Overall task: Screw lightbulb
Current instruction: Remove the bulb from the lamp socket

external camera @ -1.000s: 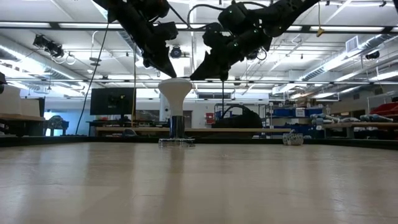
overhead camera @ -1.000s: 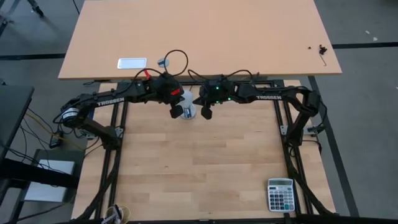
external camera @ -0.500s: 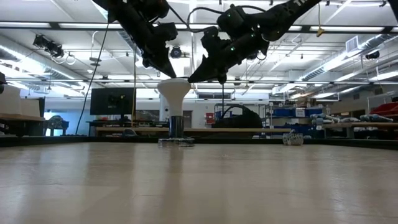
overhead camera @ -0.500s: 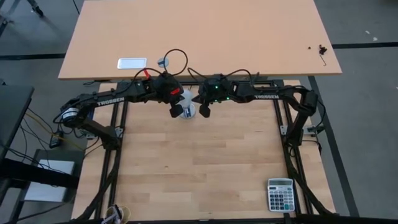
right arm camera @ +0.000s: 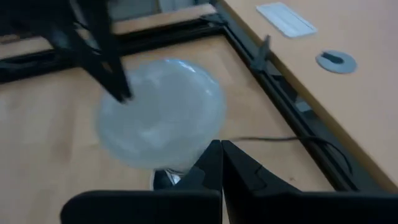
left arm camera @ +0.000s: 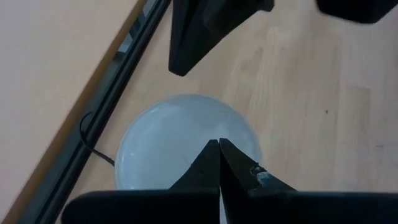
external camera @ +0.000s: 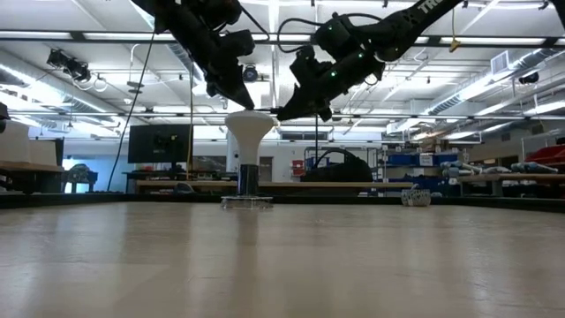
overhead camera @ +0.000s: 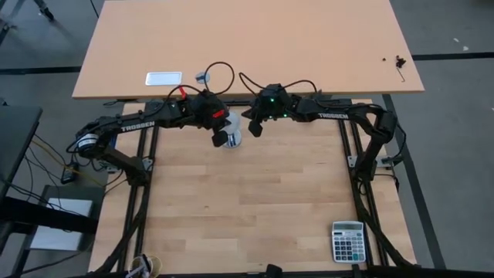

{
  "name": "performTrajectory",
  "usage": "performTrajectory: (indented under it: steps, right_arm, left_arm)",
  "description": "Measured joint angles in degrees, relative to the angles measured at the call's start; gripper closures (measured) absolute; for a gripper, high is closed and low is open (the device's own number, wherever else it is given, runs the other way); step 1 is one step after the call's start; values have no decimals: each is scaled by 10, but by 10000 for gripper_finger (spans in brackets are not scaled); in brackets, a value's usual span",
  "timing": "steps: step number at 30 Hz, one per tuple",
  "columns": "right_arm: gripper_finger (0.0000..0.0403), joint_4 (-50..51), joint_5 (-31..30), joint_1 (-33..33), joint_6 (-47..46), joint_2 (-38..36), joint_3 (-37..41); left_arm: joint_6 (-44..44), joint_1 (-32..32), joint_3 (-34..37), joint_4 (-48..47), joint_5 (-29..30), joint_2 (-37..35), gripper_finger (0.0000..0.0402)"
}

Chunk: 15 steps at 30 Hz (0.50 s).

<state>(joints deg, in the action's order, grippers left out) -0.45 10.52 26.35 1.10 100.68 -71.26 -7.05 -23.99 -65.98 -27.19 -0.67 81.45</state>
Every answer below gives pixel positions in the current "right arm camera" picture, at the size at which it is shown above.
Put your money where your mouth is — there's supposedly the light wooden desk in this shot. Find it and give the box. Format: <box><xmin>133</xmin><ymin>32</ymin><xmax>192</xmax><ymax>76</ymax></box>
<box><xmin>222</xmin><ymin>0</ymin><xmax>398</xmax><ymax>190</ymax></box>

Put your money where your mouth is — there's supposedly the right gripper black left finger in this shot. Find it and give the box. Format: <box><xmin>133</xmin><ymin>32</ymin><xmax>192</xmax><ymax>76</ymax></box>
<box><xmin>60</xmin><ymin>139</ymin><xmax>223</xmax><ymax>224</ymax></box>

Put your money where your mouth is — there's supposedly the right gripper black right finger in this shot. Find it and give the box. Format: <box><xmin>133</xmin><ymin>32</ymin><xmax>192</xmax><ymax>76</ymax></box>
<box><xmin>221</xmin><ymin>139</ymin><xmax>398</xmax><ymax>224</ymax></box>

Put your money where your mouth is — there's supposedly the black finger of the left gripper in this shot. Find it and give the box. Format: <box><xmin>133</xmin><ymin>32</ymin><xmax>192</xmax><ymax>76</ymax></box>
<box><xmin>74</xmin><ymin>0</ymin><xmax>134</xmax><ymax>103</ymax></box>
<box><xmin>46</xmin><ymin>27</ymin><xmax>126</xmax><ymax>103</ymax></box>

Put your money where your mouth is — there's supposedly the black lamp power cable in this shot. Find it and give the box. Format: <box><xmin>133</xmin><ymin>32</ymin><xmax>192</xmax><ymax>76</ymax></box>
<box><xmin>229</xmin><ymin>135</ymin><xmax>354</xmax><ymax>175</ymax></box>

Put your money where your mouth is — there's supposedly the black aluminium table frame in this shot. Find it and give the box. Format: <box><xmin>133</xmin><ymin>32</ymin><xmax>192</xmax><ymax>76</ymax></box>
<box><xmin>0</xmin><ymin>0</ymin><xmax>383</xmax><ymax>192</ymax></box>

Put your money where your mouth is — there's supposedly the white reflector lightbulb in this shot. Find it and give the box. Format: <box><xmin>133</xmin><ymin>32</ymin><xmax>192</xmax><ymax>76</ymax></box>
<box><xmin>95</xmin><ymin>58</ymin><xmax>227</xmax><ymax>174</ymax></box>

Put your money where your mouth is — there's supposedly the black frame clamp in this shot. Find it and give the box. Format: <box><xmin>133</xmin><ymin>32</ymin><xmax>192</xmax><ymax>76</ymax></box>
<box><xmin>250</xmin><ymin>34</ymin><xmax>274</xmax><ymax>72</ymax></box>

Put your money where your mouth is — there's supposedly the grey round cable grommet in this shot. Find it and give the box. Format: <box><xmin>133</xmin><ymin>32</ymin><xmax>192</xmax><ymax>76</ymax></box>
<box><xmin>315</xmin><ymin>49</ymin><xmax>358</xmax><ymax>75</ymax></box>

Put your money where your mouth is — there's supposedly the silver rectangular desk plate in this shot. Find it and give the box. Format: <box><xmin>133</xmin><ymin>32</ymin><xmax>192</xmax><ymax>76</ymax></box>
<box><xmin>255</xmin><ymin>2</ymin><xmax>318</xmax><ymax>39</ymax></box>

